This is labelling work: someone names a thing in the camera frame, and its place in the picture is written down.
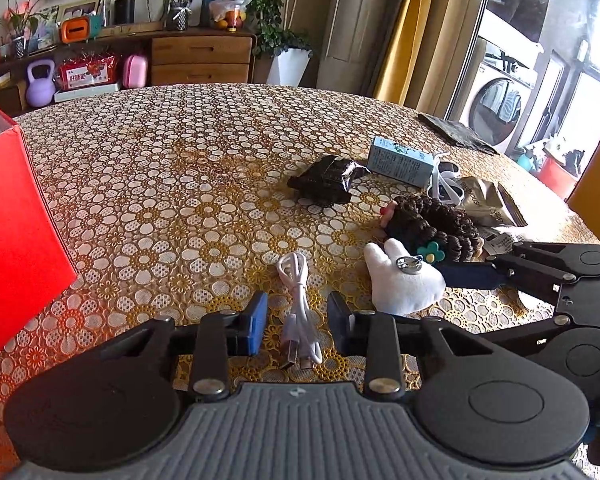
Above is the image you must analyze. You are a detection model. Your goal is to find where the red storage box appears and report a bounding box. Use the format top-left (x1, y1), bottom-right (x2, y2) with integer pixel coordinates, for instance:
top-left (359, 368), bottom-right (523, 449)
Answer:
top-left (0, 110), bottom-right (76, 351)

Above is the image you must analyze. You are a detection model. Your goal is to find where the silver foil snack bag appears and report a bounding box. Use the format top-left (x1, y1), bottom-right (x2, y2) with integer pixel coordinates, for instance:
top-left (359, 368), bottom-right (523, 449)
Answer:
top-left (460, 177), bottom-right (528, 228)

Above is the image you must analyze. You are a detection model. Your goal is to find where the white plush glove toy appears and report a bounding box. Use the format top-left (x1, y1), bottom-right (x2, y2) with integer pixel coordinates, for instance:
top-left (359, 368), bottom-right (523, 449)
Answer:
top-left (363, 238), bottom-right (446, 316)

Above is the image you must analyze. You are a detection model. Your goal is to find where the white washing machine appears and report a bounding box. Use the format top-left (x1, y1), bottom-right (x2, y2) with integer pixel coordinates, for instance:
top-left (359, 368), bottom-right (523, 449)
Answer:
top-left (458, 41), bottom-right (538, 154)

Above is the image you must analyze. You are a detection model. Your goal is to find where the green potted tree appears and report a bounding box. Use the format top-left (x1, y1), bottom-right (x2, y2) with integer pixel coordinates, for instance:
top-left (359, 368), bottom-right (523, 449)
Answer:
top-left (247, 0), bottom-right (312, 58)

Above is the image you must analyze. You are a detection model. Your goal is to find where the purple kettlebell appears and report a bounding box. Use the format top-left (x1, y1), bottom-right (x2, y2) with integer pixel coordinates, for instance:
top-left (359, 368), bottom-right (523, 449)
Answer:
top-left (26, 58), bottom-right (56, 108)

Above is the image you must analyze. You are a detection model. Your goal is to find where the plastic bag of fruit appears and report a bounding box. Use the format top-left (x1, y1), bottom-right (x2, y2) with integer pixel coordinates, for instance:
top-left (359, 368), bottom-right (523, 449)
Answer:
top-left (209, 0), bottom-right (252, 32)

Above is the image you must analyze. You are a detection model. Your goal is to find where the yellow curtain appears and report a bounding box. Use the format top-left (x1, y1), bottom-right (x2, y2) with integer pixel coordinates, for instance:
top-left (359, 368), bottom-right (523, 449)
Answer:
top-left (373, 0), bottom-right (432, 105)

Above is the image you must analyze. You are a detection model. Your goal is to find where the red gift box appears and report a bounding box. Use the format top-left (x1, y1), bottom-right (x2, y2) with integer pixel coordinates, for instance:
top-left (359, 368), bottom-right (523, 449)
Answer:
top-left (57, 53), bottom-right (120, 91)

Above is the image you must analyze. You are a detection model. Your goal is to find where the white plant pot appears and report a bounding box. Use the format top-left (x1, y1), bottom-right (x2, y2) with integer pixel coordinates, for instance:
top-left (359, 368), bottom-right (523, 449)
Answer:
top-left (266, 48), bottom-right (312, 87)

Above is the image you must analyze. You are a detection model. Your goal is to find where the picture frame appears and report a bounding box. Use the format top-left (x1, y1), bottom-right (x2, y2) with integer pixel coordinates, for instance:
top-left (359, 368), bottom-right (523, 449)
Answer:
top-left (57, 0), bottom-right (100, 23)

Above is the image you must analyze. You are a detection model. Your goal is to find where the pink small case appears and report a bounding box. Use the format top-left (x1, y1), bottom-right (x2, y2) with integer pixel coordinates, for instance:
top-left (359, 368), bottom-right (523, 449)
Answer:
top-left (122, 54), bottom-right (148, 89)

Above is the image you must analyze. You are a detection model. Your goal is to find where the black speaker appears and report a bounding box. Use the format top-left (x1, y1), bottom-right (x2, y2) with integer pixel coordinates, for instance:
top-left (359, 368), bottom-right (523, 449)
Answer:
top-left (114, 0), bottom-right (135, 26)

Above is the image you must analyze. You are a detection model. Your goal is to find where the wooden tv cabinet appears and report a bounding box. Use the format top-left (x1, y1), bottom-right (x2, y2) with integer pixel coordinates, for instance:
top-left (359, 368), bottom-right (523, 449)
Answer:
top-left (0, 27), bottom-right (258, 116)

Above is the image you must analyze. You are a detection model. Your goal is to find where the dark snack wrapper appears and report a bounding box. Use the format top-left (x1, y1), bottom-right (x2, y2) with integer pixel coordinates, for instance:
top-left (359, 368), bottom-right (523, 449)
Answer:
top-left (287, 155), bottom-right (370, 207)

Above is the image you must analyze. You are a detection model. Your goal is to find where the dark grey cloth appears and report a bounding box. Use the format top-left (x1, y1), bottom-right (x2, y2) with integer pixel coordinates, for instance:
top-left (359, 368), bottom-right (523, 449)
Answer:
top-left (417, 113), bottom-right (498, 155)

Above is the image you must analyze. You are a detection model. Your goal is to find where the white usb cable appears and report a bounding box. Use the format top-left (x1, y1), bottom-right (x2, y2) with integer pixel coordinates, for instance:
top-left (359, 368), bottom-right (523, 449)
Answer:
top-left (275, 250), bottom-right (325, 372)

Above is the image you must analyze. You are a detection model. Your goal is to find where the light blue carton box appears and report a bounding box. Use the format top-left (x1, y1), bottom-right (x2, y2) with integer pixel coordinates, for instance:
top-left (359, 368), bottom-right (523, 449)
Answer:
top-left (366, 136), bottom-right (434, 188)

